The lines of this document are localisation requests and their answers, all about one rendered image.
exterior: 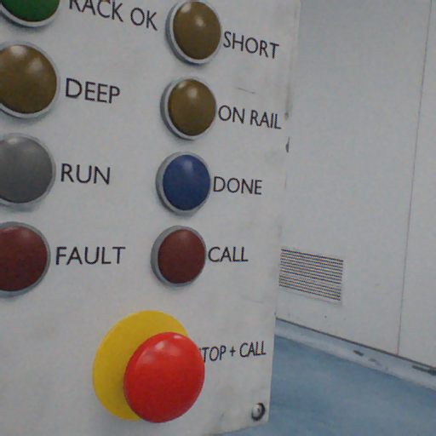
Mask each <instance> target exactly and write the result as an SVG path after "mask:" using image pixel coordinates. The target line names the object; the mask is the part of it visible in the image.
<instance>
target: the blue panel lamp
mask: <svg viewBox="0 0 436 436"><path fill-rule="evenodd" d="M209 190H210V175H209V171H208V170H207V169H206V167H205V166H204V163H203V162H202V161H201V160H200V159H198V158H196V157H194V156H191V155H182V156H179V157H177V158H174V159H173V160H172V161H170V163H169V165H168V167H167V169H166V170H165V172H164V175H163V191H164V195H165V197H166V198H167V200H168V201H169V203H170V204H171V205H172V206H174V207H175V208H177V209H183V211H187V210H188V209H194V208H196V207H198V206H199V205H200V204H201V203H202V202H203V201H204V200H205V199H206V197H207V195H209Z"/></svg>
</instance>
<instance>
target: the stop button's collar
mask: <svg viewBox="0 0 436 436"><path fill-rule="evenodd" d="M164 332H175V333H179V334H182V335H184V336H186V337H188V335H187V333H186V330H185V328H184V327H183V325H182V324H181V323H180V322H179V321H178V320H176V319H174V318H173V316H171V315H169V314H167V313H164V312H160V311H157V310H143V311H138V312H135V313H131V314H130V315H129V316H127V317H125V318H123V319H121V320H119V321H118V322H117V323H115V324H114V325H113V326H112V328H111V329H110V330H109V331H108V332H107V333H106V334H105V336H104V337H103V340H102V341H101V343H100V345H99V347H98V349H97V353H95V357H94V361H93V368H92V382H93V386H94V390H95V394H96V397H97V399H98V400H99V402H100V404H101V405H103V406H104V407H105V408H106V410H107V411H108V412H110V413H111V414H113V415H114V416H116V417H119V418H122V419H124V420H131V421H138V420H144V419H142V418H139V417H138V416H137V415H136V414H135V413H134V412H133V411H132V410H131V409H130V407H129V405H128V404H126V401H125V397H124V395H123V374H125V371H126V368H127V364H128V362H129V360H130V358H131V356H132V355H133V352H134V351H135V350H136V349H137V348H138V347H139V346H140V345H141V344H142V343H143V341H144V340H146V339H147V338H150V337H152V336H155V335H156V334H159V333H164ZM244 345H246V346H248V343H247V342H244V343H243V345H242V346H241V348H240V354H241V356H242V358H246V356H247V358H248V356H249V354H250V352H253V353H254V356H255V355H261V354H267V353H263V352H262V351H263V341H262V342H261V353H257V350H258V341H257V342H256V353H255V349H254V344H253V342H251V343H250V349H251V348H253V350H250V349H249V351H248V354H247V353H246V354H245V355H243V354H242V347H243V346H244ZM213 349H216V350H217V355H216V357H215V359H212V357H211V353H212V351H213ZM218 355H219V349H218V348H217V347H212V348H211V350H210V354H209V356H210V360H211V361H213V362H215V361H216V360H217V359H218Z"/></svg>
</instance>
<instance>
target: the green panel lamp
mask: <svg viewBox="0 0 436 436"><path fill-rule="evenodd" d="M0 3H1V4H2V6H3V7H4V8H5V9H6V10H7V11H8V12H9V13H10V14H12V15H13V16H14V17H17V18H19V19H20V20H23V21H26V22H40V21H43V20H47V19H49V18H50V17H51V16H52V15H53V14H54V12H55V11H56V9H57V8H58V6H59V4H60V0H0Z"/></svg>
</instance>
